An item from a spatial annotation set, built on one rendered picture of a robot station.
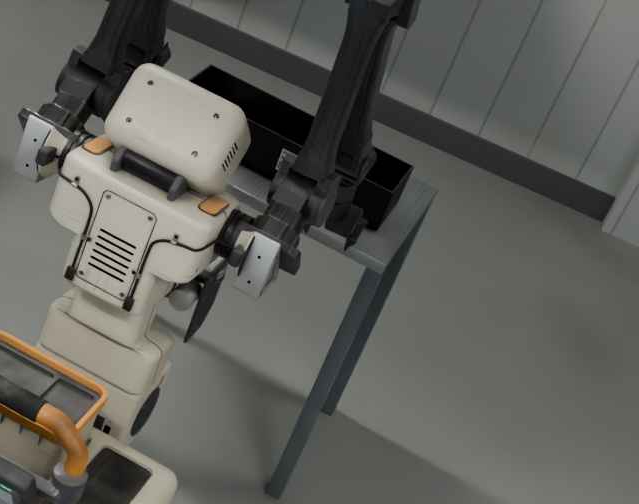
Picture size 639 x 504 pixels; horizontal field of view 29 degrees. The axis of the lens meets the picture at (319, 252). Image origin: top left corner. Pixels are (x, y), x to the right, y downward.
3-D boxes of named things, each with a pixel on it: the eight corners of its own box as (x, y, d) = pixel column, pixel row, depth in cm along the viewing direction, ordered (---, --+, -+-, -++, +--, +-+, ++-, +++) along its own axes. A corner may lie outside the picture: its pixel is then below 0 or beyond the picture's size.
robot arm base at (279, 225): (234, 225, 210) (297, 258, 209) (257, 187, 213) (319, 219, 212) (234, 244, 218) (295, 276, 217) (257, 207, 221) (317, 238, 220)
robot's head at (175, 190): (158, 235, 206) (178, 182, 202) (94, 201, 208) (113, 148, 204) (176, 222, 213) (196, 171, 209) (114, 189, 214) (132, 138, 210)
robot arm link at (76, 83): (53, 94, 219) (80, 109, 219) (84, 50, 223) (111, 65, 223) (57, 117, 228) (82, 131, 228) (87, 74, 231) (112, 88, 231)
